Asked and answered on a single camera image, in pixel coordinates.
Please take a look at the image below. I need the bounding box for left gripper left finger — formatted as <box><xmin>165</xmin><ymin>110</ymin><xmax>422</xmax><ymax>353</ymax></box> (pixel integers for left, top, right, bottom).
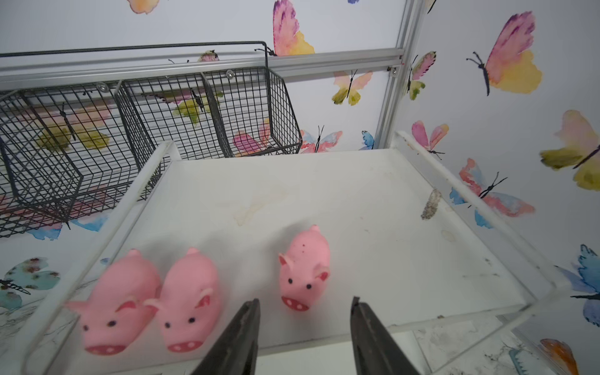
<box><xmin>192</xmin><ymin>298</ymin><xmax>261</xmax><ymax>375</ymax></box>

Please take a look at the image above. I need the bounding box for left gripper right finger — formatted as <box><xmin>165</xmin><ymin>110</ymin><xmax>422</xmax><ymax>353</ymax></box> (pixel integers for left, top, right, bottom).
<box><xmin>350</xmin><ymin>297</ymin><xmax>419</xmax><ymax>375</ymax></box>

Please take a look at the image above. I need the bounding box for pink pig toy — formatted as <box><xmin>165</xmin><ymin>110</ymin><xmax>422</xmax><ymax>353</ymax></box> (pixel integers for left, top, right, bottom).
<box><xmin>278</xmin><ymin>225</ymin><xmax>331</xmax><ymax>312</ymax></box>
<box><xmin>65</xmin><ymin>249</ymin><xmax>162</xmax><ymax>356</ymax></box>
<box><xmin>143</xmin><ymin>248</ymin><xmax>221</xmax><ymax>353</ymax></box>

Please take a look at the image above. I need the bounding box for teal plastic comb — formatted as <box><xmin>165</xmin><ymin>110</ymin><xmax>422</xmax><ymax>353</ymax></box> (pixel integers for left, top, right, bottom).
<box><xmin>509</xmin><ymin>348</ymin><xmax>530</xmax><ymax>375</ymax></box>

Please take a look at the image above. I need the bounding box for white two-tier shelf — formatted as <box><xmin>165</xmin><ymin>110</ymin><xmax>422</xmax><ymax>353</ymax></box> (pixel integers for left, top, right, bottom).
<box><xmin>3</xmin><ymin>133</ymin><xmax>569</xmax><ymax>374</ymax></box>

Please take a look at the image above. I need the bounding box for black wire wall basket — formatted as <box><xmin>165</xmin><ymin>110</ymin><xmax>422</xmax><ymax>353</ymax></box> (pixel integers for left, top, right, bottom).
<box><xmin>1</xmin><ymin>42</ymin><xmax>303</xmax><ymax>238</ymax></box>

